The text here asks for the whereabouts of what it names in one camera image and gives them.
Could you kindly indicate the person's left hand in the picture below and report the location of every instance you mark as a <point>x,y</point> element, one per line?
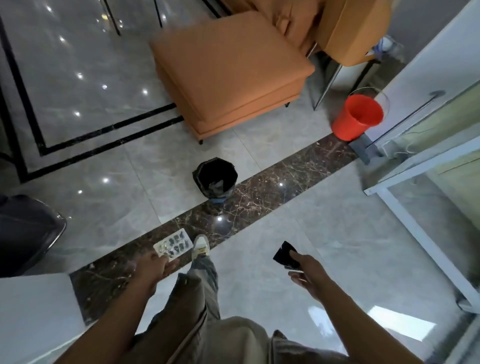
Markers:
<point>152,270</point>

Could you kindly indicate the person's right thumb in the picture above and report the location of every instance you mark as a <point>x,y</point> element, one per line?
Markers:
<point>300,258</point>

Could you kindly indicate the orange sofa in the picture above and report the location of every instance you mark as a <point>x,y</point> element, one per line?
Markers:
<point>333,26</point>

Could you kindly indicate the white tray with dark pieces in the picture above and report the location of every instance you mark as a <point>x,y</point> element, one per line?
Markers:
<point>173,245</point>

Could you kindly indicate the white sneaker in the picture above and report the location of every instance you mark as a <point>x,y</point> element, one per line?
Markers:
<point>200,246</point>

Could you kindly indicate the person's left forearm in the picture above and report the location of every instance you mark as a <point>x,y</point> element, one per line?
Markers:
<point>108,325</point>

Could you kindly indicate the white-framed glass door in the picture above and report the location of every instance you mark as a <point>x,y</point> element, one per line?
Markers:
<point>431,180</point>

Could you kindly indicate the person's right forearm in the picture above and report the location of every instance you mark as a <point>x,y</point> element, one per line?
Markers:
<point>365,329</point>

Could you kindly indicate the person's right hand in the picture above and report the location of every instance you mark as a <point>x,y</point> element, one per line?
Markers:
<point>314,278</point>

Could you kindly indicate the black office chair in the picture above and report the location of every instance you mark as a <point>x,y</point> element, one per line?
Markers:
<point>26,234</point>

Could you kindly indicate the red plastic bucket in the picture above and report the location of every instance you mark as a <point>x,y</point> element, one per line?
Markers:
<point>356,117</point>

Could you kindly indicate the clear plastic bottle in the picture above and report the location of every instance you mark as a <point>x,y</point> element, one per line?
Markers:
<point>390,47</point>

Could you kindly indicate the beige cargo trousers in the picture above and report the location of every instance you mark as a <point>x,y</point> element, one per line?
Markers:
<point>202,322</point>

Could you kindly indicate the person's left fingers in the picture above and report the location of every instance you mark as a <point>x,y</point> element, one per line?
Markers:
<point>171,266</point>

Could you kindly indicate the black lined waste bin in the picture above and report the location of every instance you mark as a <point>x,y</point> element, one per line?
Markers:
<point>215,179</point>

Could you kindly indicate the orange ottoman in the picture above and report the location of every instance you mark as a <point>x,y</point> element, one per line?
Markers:
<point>228,71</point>

